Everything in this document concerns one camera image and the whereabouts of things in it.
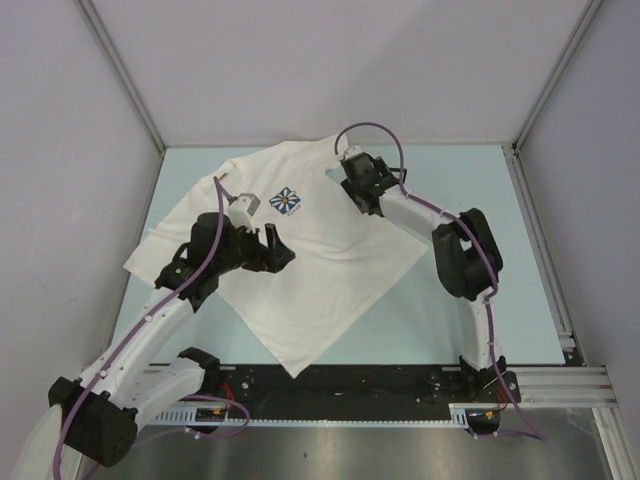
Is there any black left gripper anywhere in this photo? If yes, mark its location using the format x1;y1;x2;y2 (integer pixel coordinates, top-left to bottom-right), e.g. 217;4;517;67
213;218;293;275

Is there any white t-shirt with daisy print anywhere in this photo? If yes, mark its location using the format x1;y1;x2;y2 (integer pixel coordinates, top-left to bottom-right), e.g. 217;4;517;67
124;136;428;377

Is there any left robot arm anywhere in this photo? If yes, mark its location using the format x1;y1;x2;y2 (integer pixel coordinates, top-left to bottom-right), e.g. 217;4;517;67
11;212;296;479

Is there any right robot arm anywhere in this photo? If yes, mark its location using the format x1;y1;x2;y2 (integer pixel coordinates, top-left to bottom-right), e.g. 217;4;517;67
340;147;505;401

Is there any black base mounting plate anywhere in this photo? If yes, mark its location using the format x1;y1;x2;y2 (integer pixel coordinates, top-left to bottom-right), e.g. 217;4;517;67
220;360;521;403

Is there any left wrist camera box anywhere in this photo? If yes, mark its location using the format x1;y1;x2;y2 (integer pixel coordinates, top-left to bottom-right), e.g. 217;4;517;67
227;193;261;230

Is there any grey slotted cable duct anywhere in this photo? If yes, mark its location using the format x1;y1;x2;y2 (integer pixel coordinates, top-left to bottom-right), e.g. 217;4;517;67
149;402;468;429

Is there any aluminium front frame rail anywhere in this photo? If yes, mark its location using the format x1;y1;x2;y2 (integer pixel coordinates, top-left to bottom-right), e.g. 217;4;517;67
237;366;616;406

